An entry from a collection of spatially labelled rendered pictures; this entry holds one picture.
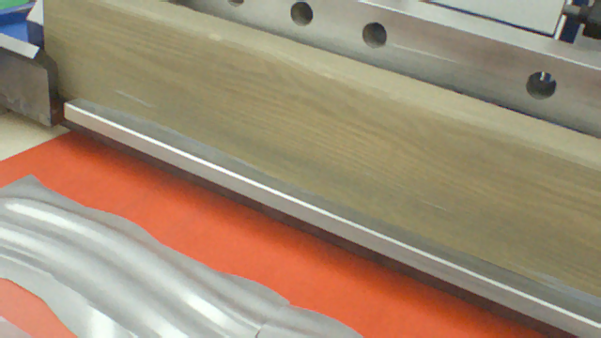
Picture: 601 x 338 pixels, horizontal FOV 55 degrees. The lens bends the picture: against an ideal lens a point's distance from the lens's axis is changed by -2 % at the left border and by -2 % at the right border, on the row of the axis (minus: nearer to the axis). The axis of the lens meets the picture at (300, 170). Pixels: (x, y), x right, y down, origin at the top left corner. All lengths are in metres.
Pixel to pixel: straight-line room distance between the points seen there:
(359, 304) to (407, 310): 0.02
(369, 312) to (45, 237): 0.17
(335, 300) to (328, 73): 0.11
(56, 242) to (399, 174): 0.17
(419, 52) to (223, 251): 0.25
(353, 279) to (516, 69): 0.23
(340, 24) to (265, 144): 0.22
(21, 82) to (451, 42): 0.31
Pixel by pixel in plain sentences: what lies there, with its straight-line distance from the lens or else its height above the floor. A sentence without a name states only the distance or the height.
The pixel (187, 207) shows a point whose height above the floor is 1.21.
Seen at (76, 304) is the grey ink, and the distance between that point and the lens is 0.29.
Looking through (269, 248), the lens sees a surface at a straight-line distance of 0.33.
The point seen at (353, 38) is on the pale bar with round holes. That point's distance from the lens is 0.51.
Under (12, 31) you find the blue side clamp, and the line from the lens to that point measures 0.48.
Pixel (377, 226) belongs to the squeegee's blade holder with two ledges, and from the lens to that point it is 0.29.
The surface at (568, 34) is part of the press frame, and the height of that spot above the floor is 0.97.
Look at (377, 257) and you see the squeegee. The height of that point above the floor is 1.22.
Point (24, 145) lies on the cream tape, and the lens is 0.42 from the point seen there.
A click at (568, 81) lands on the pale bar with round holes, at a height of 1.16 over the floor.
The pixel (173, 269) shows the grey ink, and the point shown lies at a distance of 0.30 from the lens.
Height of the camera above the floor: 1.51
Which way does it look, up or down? 58 degrees down
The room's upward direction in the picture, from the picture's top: 13 degrees counter-clockwise
